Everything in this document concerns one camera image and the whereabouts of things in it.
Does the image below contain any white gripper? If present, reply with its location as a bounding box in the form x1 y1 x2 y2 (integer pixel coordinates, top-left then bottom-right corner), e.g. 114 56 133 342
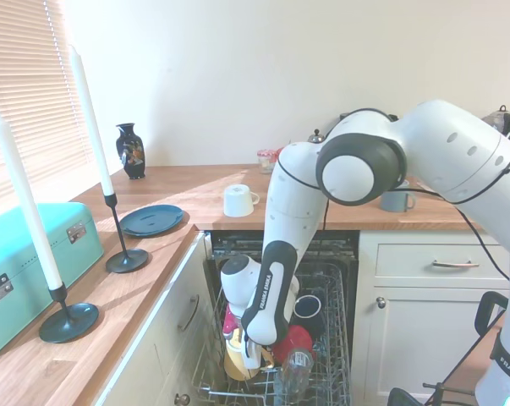
240 336 277 373

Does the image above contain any yellow mug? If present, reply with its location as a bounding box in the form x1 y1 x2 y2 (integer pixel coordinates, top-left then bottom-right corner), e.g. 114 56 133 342
223 327 277 381

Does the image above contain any red mug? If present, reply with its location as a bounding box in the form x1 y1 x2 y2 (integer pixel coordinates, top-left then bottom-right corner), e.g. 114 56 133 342
271 324 315 361

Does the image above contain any navy mug white inside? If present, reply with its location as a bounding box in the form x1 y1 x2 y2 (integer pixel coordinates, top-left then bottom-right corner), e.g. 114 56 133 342
292 294 326 336

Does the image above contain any open dishwasher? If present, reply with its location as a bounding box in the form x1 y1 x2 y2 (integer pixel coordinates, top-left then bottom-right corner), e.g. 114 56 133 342
203 229 362 406

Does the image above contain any white cabinet beside dishwasher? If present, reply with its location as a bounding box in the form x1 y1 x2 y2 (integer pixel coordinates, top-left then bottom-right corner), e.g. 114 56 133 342
357 229 510 401

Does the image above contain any large white mug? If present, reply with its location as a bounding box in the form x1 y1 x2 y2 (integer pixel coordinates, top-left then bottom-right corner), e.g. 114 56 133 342
222 183 261 218

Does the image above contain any grey mug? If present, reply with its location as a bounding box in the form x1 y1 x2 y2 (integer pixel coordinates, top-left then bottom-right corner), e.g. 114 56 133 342
379 178 419 213

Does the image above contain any clear ribbed drinking glass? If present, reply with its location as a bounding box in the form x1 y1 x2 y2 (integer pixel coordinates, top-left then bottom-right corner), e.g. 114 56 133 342
274 347 315 406

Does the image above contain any white cabinet under window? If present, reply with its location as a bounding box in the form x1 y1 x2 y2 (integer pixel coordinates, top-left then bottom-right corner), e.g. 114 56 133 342
91 232 216 406

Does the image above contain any black candle holder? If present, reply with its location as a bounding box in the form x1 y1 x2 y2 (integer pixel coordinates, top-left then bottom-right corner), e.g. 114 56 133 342
105 193 151 275
38 282 101 345

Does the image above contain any blue plate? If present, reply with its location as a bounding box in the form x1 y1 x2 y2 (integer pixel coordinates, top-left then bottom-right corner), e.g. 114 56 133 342
118 203 185 239

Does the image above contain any glass jar red checked lid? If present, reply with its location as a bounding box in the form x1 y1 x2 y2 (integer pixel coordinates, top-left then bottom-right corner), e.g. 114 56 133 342
255 148 282 176

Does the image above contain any dark blue floral vase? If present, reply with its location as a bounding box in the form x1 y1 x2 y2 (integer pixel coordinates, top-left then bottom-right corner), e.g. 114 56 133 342
114 122 148 181

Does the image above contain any teal bread box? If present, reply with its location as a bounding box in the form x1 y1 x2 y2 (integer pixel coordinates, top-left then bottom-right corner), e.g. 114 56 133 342
0 201 107 365

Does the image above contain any white taper candle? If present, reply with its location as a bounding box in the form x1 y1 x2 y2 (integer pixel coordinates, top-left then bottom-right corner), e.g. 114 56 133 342
68 43 115 198
0 108 64 293

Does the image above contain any dark round ornament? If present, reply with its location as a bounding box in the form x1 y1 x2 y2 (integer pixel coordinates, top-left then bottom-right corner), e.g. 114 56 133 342
480 104 510 150

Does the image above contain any beige window blind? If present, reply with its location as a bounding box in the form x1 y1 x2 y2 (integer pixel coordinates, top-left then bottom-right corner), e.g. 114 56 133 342
0 0 91 213

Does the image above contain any metal wire dishwasher rack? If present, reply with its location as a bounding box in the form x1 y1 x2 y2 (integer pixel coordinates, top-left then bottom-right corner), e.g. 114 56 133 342
193 261 354 406

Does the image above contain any metal drawer handle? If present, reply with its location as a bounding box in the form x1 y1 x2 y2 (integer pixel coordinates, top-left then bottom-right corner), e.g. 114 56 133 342
177 294 201 333
431 259 481 270

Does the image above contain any black camera stand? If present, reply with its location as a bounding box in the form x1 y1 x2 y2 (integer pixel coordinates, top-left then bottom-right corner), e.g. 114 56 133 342
422 290 510 406

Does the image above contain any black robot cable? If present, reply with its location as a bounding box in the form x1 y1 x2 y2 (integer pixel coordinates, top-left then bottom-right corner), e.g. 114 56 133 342
277 107 510 283

